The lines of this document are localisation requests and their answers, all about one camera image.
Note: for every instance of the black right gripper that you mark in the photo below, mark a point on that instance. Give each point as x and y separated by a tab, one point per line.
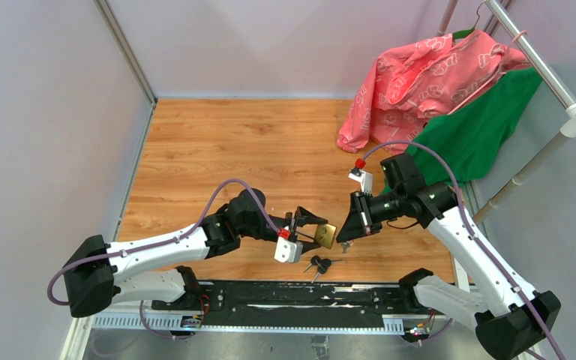
359	221

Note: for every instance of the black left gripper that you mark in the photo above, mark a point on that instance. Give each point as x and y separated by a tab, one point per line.
302	217

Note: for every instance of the brass padlock steel shackle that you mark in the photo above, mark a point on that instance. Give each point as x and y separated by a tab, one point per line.
324	235

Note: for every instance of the small brass key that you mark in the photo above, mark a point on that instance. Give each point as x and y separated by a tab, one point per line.
345	246

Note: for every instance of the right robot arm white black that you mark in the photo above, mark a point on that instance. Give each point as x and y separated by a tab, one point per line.
507	313

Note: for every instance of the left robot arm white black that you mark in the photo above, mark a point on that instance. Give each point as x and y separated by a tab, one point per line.
100	273

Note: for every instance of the black-headed key bunch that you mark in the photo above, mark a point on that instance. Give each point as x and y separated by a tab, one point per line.
322	265

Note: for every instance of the green garment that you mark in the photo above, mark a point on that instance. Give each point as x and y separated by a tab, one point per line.
469	139

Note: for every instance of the pink patterned garment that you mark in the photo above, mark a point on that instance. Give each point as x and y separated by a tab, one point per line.
409	85

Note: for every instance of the metal clothes rack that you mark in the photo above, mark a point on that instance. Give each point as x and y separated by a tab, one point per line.
529	196

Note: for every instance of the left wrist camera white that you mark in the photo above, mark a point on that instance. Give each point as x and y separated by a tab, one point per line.
288	249

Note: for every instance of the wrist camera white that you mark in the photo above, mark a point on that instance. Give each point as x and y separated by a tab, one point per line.
288	249
358	174

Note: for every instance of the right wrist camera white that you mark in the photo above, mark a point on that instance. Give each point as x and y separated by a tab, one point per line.
358	174

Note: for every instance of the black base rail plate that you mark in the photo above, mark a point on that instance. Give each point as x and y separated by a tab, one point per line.
272	306

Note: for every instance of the aluminium corner frame post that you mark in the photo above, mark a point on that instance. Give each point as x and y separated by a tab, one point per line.
115	29

